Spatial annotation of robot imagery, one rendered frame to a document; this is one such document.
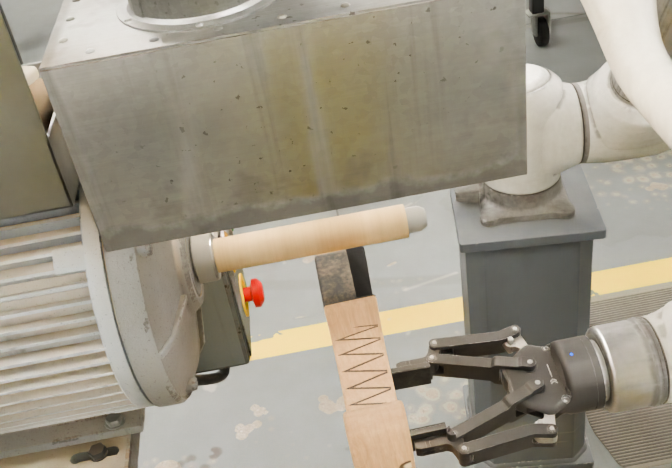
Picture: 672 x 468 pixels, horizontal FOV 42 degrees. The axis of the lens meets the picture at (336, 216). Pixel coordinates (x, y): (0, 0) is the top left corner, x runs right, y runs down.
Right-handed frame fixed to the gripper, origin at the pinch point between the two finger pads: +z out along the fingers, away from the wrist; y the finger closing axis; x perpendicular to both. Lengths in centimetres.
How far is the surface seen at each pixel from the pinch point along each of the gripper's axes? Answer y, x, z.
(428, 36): -3.2, 45.8, -4.7
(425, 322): 106, -123, -19
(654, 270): 109, -125, -88
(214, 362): 22.2, -15.2, 21.5
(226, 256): 7.0, 19.5, 13.3
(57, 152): 4.4, 36.6, 22.7
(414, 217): 7.5, 19.3, -4.4
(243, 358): 22.2, -15.5, 17.7
